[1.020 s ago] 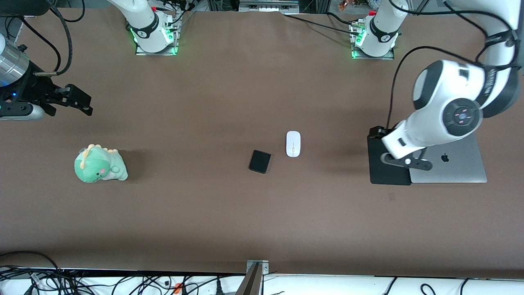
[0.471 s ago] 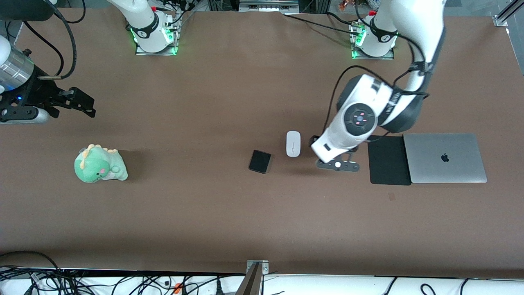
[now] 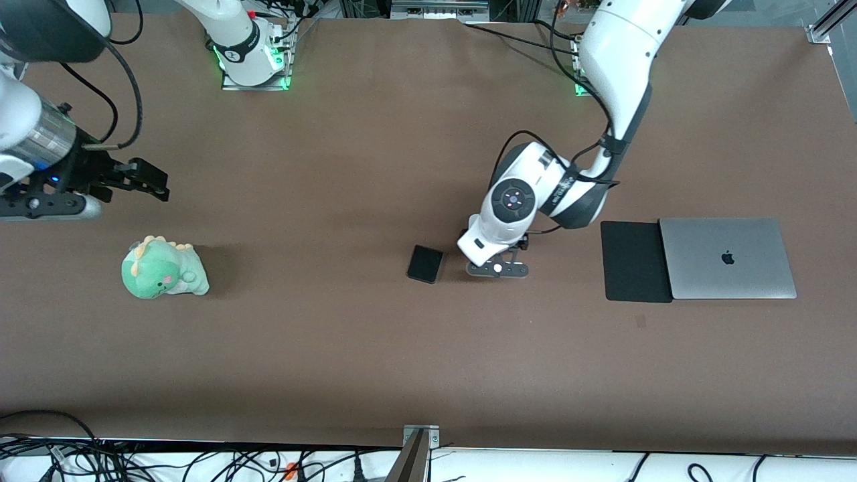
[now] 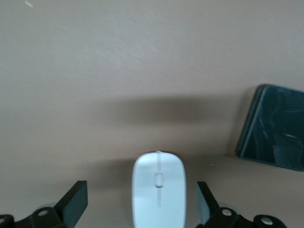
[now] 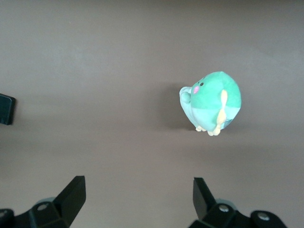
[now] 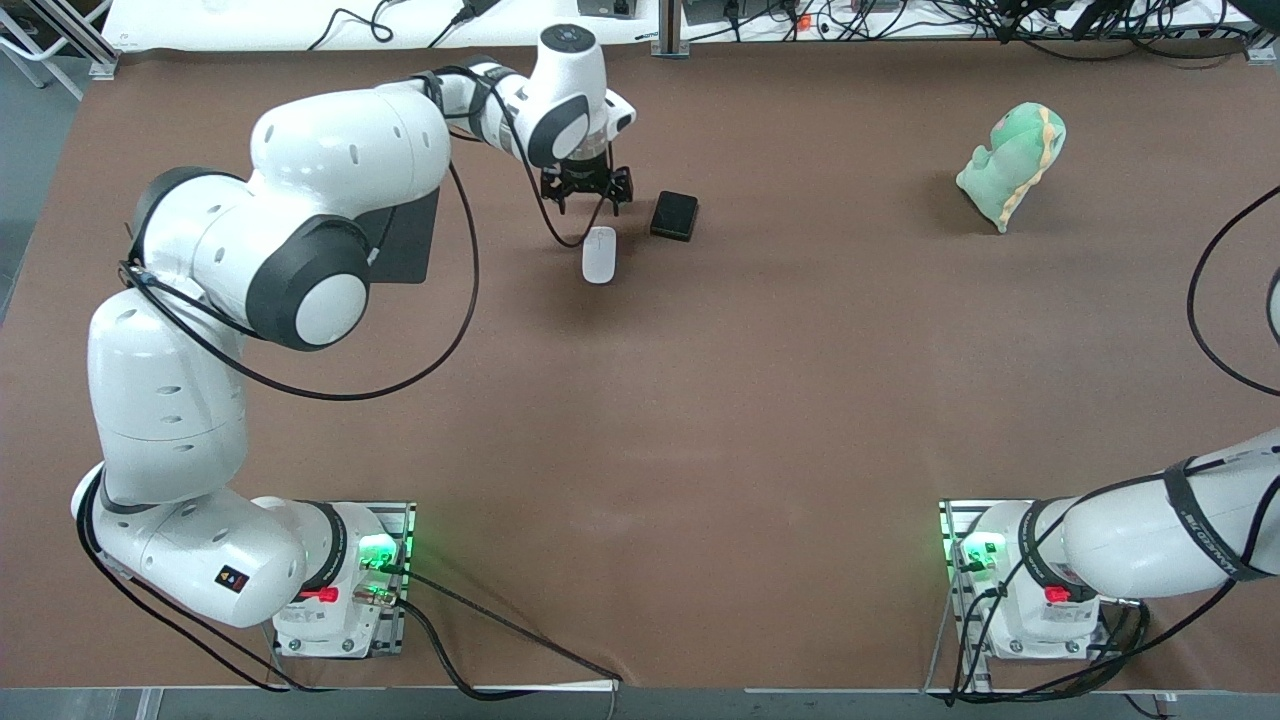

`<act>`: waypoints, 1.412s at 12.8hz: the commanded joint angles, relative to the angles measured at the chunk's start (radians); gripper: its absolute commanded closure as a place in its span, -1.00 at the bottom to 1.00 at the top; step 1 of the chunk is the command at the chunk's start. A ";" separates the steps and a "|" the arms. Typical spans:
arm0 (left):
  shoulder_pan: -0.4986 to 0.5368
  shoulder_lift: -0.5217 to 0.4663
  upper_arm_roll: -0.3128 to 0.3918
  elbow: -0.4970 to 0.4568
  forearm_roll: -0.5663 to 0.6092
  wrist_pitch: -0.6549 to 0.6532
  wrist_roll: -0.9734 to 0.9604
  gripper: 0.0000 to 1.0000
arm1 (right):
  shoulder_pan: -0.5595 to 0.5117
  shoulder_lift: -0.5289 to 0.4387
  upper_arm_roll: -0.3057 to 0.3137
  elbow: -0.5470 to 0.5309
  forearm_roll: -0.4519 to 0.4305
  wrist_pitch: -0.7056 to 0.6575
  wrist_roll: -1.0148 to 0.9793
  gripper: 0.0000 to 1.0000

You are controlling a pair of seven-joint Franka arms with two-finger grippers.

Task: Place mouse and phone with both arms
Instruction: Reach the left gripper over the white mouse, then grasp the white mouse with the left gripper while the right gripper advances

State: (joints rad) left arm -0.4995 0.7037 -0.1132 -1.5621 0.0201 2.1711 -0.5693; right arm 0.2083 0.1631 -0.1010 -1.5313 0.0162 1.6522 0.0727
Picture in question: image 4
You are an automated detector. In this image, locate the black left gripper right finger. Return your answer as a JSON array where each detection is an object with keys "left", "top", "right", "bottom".
[{"left": 195, "top": 181, "right": 254, "bottom": 228}]

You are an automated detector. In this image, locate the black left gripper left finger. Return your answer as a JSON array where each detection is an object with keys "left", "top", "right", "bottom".
[{"left": 14, "top": 180, "right": 89, "bottom": 228}]

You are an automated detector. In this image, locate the white computer mouse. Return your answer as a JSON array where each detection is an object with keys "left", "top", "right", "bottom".
[{"left": 132, "top": 151, "right": 187, "bottom": 228}]

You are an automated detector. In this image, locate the dark glossy smartphone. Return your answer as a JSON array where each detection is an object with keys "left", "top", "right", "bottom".
[{"left": 235, "top": 83, "right": 304, "bottom": 172}]

